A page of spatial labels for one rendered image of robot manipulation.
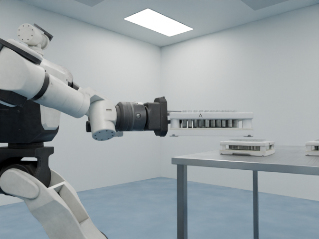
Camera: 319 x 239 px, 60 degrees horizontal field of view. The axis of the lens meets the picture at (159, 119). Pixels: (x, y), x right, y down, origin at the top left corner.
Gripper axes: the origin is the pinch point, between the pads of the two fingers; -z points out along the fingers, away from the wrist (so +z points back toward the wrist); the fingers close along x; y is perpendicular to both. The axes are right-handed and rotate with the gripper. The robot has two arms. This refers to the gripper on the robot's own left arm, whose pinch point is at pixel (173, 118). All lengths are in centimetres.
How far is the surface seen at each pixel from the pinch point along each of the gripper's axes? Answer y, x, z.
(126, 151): -410, 44, 177
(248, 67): -401, -103, -55
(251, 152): -54, 17, -30
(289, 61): -368, -100, -115
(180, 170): -37.7, 24.1, 4.4
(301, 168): -18, 20, -46
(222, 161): -28.5, 19.0, -16.4
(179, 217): -38, 48, 6
